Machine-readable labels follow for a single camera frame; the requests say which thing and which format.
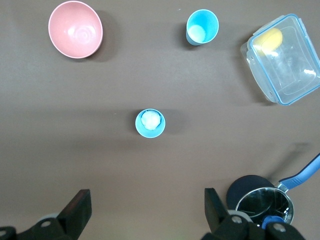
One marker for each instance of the brown table cover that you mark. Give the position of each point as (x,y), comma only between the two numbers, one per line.
(160,75)

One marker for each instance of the blue plastic cup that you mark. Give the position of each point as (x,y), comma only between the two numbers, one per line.
(207,22)
(150,135)

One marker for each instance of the clear container with blue seal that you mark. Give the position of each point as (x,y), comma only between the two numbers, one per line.
(295,75)

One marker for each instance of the pink plastic bowl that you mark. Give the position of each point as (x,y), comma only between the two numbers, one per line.
(75,30)

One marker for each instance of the glass lid with blue knob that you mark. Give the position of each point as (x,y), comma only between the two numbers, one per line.
(262,202)

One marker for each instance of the yellow round fruit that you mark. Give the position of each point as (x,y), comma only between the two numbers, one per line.
(270,38)

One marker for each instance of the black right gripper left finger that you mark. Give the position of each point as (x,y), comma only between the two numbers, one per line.
(75,215)

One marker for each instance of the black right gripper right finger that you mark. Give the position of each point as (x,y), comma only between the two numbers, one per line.
(217,215)

